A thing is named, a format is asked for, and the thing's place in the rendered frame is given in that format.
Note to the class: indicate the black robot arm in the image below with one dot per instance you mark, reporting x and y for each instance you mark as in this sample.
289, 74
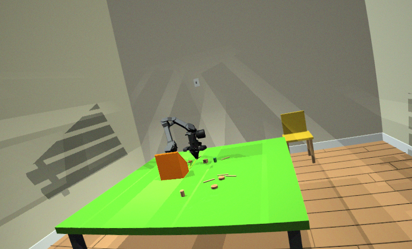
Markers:
192, 132

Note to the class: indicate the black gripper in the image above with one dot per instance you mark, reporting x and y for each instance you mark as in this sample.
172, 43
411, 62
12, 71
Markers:
194, 149

